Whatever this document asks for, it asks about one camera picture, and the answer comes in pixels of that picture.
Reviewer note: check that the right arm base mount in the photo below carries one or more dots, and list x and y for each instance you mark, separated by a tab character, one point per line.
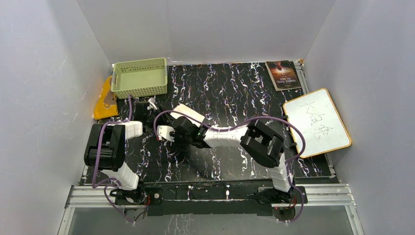
269	195

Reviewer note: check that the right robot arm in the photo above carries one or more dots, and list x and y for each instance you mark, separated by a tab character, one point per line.
263	144

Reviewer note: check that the aluminium rail frame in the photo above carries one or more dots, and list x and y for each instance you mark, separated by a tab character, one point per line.
215	198

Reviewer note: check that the light green plastic basket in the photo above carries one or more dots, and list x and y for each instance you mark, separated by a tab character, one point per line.
140	78

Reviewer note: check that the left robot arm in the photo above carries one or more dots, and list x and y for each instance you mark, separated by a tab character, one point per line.
105	150

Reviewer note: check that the wood framed whiteboard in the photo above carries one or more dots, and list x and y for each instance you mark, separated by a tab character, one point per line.
316	117

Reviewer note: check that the orange patterned towel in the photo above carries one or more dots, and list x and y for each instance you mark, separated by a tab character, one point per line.
106	105

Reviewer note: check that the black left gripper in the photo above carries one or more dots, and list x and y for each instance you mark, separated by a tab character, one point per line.
154	112

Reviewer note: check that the dark book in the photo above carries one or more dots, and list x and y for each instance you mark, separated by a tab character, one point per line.
283	75

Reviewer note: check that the white towel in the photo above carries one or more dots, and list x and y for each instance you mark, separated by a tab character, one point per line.
183	109

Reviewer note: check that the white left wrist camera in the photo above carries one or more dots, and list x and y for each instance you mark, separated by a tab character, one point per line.
151	104

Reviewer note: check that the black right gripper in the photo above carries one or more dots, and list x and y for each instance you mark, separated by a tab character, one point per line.
178	145

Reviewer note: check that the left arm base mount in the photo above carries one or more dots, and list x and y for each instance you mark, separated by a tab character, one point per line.
139	196

